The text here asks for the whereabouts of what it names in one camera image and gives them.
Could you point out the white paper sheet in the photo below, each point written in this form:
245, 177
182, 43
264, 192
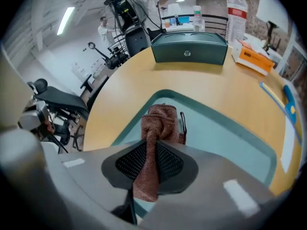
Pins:
287, 147

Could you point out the dark green box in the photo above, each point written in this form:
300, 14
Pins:
189, 49

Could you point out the white metal shelf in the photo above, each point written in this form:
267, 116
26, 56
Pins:
293, 56

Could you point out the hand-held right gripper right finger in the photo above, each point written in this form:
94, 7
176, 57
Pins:
211, 195

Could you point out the blue storage boxes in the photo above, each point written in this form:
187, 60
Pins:
180, 21

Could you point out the black metal railing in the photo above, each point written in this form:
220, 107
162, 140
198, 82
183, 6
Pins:
213, 23

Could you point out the black backpack rig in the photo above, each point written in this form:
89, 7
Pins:
124, 8

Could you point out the dark grey moulded chair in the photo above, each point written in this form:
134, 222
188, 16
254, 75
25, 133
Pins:
136, 42

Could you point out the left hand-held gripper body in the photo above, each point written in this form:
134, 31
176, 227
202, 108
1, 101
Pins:
33, 117

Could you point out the green plastic tray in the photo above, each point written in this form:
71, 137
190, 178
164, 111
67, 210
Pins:
216, 133

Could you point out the small clear bottle green cap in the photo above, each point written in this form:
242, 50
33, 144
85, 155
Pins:
197, 18

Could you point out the blue scraper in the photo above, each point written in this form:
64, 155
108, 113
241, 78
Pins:
290, 104

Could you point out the orange and white box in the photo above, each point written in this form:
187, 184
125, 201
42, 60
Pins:
254, 56

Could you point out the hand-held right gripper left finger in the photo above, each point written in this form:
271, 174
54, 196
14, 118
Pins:
91, 174

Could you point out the black headrest office chair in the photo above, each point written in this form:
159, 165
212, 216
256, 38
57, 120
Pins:
112, 57

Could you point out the ceiling tube light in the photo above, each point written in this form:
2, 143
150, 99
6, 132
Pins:
66, 20

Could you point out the brown cleaning cloth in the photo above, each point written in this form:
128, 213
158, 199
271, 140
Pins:
158, 126

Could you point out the large clear bottle red label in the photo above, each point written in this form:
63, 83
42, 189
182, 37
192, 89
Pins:
237, 18

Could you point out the white desk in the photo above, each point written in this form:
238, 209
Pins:
180, 28

